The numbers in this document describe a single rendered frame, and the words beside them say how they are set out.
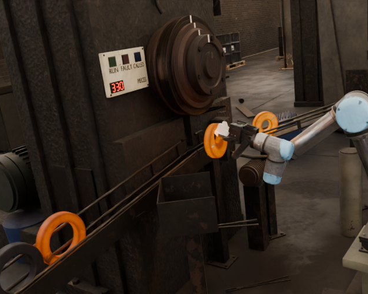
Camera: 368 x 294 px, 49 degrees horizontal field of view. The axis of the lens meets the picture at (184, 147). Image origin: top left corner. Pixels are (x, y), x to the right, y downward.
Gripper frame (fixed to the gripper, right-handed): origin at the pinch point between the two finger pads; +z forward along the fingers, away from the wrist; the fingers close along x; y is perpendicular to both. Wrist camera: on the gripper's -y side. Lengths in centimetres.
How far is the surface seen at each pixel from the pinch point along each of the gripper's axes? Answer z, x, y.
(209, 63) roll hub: 14.6, -14.4, 25.4
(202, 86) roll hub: 12.9, -7.9, 15.9
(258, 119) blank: 4, -58, -11
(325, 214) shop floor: -38, -98, -78
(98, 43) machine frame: 42, 28, 34
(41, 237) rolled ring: 15, 81, -18
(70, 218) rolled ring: 15, 70, -16
